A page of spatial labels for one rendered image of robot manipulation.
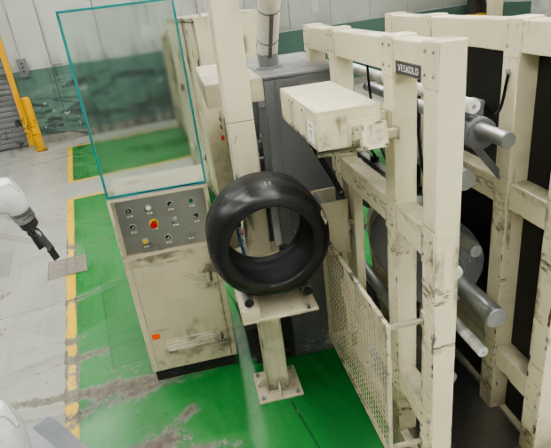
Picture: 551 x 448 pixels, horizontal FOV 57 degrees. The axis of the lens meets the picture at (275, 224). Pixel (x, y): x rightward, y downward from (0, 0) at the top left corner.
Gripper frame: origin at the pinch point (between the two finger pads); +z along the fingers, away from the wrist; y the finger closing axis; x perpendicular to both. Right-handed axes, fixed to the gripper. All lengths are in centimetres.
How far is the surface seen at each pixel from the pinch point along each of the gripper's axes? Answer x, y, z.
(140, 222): 52, -13, 31
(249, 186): 69, 69, -14
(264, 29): 147, 18, -44
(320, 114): 81, 104, -52
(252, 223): 79, 52, 24
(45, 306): 4, -160, 156
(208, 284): 61, 16, 76
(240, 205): 59, 72, -12
